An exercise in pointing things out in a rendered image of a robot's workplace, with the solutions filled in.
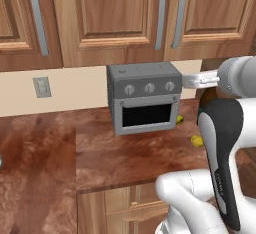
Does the wooden base cupboard door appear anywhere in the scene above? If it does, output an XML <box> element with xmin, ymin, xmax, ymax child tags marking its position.
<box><xmin>76</xmin><ymin>190</ymin><xmax>108</xmax><ymax>234</ymax></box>
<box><xmin>105</xmin><ymin>181</ymin><xmax>170</xmax><ymax>234</ymax></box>

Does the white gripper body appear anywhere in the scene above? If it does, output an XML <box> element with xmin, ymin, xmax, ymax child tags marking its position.
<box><xmin>181</xmin><ymin>70</ymin><xmax>221</xmax><ymax>90</ymax></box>

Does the grey wall socket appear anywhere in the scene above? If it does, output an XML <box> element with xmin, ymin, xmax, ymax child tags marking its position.
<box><xmin>32</xmin><ymin>76</ymin><xmax>53</xmax><ymax>99</ymax></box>

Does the brown beer bottle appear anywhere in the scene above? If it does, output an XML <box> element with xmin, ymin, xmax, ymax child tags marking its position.
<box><xmin>196</xmin><ymin>87</ymin><xmax>220</xmax><ymax>126</ymax></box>

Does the grey toaster oven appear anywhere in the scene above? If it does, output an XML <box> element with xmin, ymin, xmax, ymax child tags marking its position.
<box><xmin>106</xmin><ymin>61</ymin><xmax>184</xmax><ymax>137</ymax></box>

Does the yellow lemon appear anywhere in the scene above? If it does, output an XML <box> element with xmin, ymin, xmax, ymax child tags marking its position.
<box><xmin>190</xmin><ymin>134</ymin><xmax>205</xmax><ymax>148</ymax></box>

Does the grey cupboard bar handle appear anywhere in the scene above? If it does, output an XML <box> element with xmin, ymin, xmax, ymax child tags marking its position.
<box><xmin>171</xmin><ymin>0</ymin><xmax>188</xmax><ymax>50</ymax></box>
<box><xmin>27</xmin><ymin>0</ymin><xmax>50</xmax><ymax>58</ymax></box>
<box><xmin>154</xmin><ymin>0</ymin><xmax>167</xmax><ymax>51</ymax></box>

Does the wooden wall cupboard door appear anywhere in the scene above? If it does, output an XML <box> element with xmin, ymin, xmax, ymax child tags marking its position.
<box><xmin>0</xmin><ymin>0</ymin><xmax>64</xmax><ymax>73</ymax></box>
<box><xmin>163</xmin><ymin>0</ymin><xmax>256</xmax><ymax>62</ymax></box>
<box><xmin>49</xmin><ymin>0</ymin><xmax>172</xmax><ymax>68</ymax></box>

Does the yellow-green pear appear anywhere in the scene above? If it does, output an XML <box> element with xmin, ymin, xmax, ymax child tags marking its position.
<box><xmin>175</xmin><ymin>114</ymin><xmax>185</xmax><ymax>126</ymax></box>

